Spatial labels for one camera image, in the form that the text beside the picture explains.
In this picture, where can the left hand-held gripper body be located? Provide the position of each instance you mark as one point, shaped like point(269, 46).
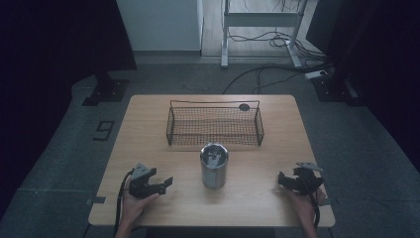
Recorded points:
point(140, 185)

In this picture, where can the small black round disc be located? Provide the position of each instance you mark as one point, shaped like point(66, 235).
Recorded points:
point(244, 106)

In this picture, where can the white metal desk frame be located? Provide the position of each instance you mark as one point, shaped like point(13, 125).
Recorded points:
point(261, 19)

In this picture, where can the black stand base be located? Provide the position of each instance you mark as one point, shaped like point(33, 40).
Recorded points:
point(333, 89)
point(107, 91)

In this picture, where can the dark curtain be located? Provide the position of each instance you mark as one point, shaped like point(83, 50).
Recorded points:
point(379, 66)
point(49, 66)

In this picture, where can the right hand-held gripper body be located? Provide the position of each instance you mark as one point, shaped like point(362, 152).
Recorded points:
point(307, 181)

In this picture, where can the person's right hand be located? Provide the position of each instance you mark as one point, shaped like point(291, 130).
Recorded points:
point(305, 205)

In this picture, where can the shiny steel cylindrical cup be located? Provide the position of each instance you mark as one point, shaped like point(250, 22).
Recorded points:
point(214, 172)

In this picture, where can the grey tape strip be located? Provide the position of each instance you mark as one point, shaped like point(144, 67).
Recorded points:
point(96, 200)
point(325, 202)

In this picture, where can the person's left hand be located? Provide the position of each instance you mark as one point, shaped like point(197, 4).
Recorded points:
point(133, 208)

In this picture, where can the white power strip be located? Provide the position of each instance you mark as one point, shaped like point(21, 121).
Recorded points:
point(315, 74)

